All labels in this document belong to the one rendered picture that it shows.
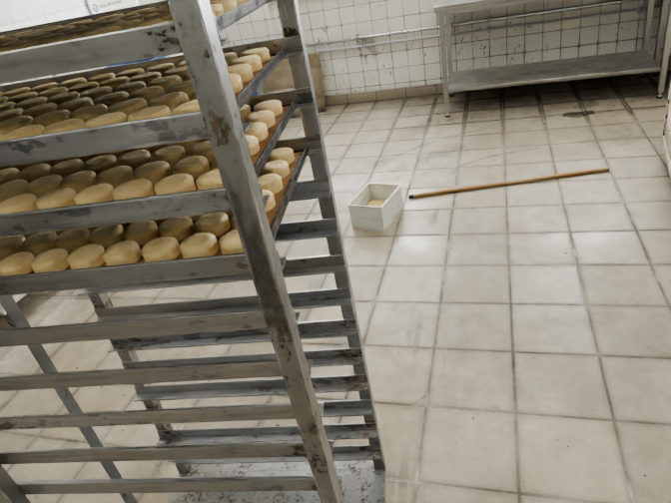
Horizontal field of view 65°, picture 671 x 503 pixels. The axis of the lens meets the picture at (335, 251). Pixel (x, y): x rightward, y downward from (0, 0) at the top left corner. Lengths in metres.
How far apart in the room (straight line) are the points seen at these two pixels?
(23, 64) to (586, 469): 1.70
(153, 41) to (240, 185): 0.16
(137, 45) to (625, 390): 1.85
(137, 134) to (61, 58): 0.10
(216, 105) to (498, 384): 1.67
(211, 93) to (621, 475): 1.61
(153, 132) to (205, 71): 0.11
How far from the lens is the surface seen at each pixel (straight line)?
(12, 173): 0.98
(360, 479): 1.63
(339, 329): 1.25
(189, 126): 0.60
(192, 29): 0.54
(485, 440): 1.87
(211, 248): 0.72
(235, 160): 0.57
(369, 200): 3.26
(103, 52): 0.62
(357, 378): 1.36
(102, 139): 0.65
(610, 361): 2.17
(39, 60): 0.66
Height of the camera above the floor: 1.47
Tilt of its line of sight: 31 degrees down
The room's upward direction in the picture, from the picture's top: 11 degrees counter-clockwise
